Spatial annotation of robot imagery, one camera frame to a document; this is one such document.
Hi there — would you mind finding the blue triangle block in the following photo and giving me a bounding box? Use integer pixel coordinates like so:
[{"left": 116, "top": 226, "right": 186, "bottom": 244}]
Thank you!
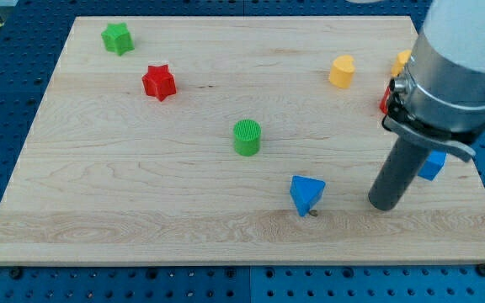
[{"left": 290, "top": 175, "right": 326, "bottom": 217}]

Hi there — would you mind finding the red block behind arm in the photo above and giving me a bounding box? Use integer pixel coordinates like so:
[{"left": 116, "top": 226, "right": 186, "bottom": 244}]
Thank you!
[{"left": 379, "top": 87, "right": 391, "bottom": 114}]

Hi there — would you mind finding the yellow block behind arm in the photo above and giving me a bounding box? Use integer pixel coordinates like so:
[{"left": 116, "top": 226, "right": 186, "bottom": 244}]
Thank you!
[{"left": 391, "top": 50, "right": 412, "bottom": 77}]

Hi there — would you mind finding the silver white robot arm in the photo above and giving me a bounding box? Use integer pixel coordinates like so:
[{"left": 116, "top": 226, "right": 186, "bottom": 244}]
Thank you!
[{"left": 383, "top": 0, "right": 485, "bottom": 162}]

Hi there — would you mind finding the wooden board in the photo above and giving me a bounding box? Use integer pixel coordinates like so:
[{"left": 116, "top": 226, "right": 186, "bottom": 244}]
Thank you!
[{"left": 0, "top": 16, "right": 485, "bottom": 266}]

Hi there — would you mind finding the green cylinder block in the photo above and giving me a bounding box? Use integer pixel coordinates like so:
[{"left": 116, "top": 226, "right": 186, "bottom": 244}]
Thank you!
[{"left": 233, "top": 120, "right": 261, "bottom": 157}]

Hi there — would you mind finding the red star block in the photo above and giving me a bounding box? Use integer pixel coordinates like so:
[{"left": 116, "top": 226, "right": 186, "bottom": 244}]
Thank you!
[{"left": 141, "top": 64, "right": 177, "bottom": 102}]

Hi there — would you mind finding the yellow heart block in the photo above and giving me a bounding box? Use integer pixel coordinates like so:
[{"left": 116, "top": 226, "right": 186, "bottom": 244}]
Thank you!
[{"left": 328, "top": 55, "right": 355, "bottom": 88}]

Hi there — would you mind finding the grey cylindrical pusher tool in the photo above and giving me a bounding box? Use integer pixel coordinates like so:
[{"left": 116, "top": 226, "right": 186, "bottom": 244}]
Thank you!
[{"left": 368, "top": 137, "right": 430, "bottom": 211}]

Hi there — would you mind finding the green star block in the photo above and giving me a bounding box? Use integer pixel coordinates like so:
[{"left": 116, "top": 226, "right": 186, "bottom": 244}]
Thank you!
[{"left": 101, "top": 23, "right": 135, "bottom": 56}]

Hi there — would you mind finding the blue cube block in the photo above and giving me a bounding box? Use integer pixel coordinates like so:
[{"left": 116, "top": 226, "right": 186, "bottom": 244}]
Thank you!
[{"left": 418, "top": 151, "right": 447, "bottom": 181}]

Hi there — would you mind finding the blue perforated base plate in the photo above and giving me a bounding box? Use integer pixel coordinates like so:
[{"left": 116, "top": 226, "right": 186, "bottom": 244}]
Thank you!
[{"left": 0, "top": 0, "right": 485, "bottom": 302}]

